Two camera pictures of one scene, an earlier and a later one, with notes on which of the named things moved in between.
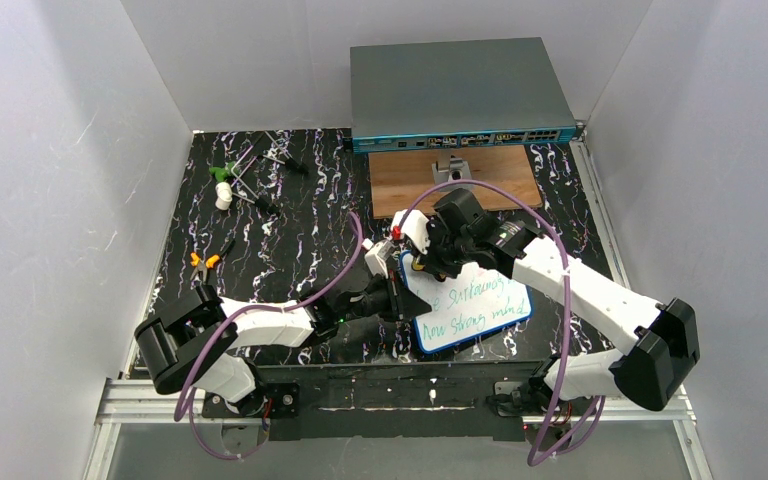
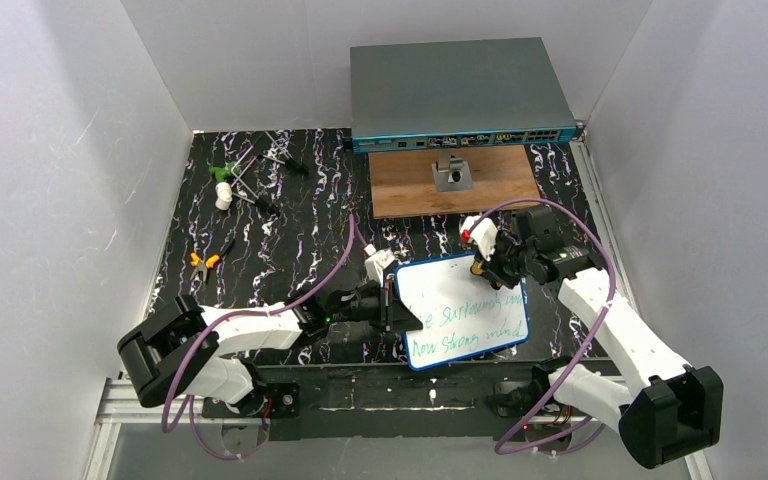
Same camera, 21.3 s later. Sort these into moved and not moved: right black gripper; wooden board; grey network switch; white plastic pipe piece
Moved: right black gripper
Not moved: grey network switch; white plastic pipe piece; wooden board
